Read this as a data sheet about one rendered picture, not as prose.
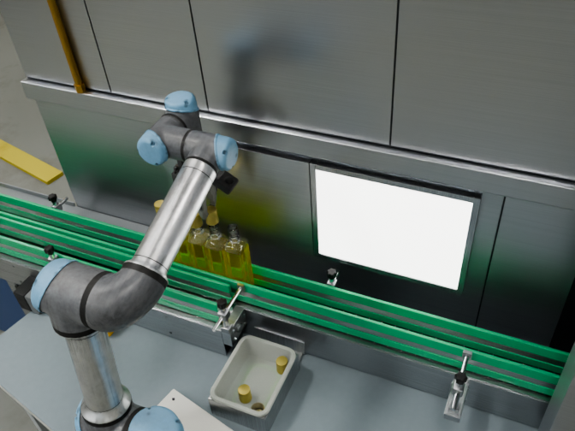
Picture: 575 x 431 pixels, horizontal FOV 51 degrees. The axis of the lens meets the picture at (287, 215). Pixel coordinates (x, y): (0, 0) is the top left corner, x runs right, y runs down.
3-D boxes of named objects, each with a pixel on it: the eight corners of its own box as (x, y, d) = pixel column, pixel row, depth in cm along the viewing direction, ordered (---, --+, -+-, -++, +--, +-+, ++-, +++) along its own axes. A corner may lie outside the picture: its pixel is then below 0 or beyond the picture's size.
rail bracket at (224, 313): (249, 304, 178) (244, 274, 169) (222, 347, 167) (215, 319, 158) (240, 300, 179) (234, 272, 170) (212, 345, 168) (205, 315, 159)
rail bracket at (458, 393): (468, 393, 162) (480, 343, 147) (454, 448, 151) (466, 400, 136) (450, 387, 164) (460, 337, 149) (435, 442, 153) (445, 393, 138)
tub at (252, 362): (300, 368, 175) (299, 350, 170) (268, 434, 160) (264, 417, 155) (246, 350, 181) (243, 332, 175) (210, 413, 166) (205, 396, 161)
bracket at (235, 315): (249, 323, 181) (246, 308, 177) (234, 347, 175) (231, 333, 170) (238, 320, 182) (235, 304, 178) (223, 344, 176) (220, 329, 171)
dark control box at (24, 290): (56, 298, 202) (48, 281, 197) (39, 315, 197) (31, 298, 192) (37, 292, 205) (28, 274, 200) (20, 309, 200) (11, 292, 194)
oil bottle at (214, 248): (238, 282, 185) (228, 232, 171) (229, 295, 181) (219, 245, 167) (222, 277, 187) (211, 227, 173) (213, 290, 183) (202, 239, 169)
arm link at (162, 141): (173, 144, 129) (198, 118, 137) (129, 136, 133) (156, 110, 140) (180, 174, 134) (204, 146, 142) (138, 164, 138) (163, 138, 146)
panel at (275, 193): (464, 287, 165) (483, 191, 142) (462, 295, 163) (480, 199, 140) (182, 214, 195) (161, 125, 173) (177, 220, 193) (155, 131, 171)
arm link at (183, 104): (154, 103, 139) (174, 85, 145) (164, 143, 146) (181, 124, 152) (184, 109, 137) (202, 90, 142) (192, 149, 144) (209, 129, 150)
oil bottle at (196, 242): (222, 277, 187) (211, 227, 173) (212, 290, 183) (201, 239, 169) (206, 272, 189) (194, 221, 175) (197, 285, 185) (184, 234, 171)
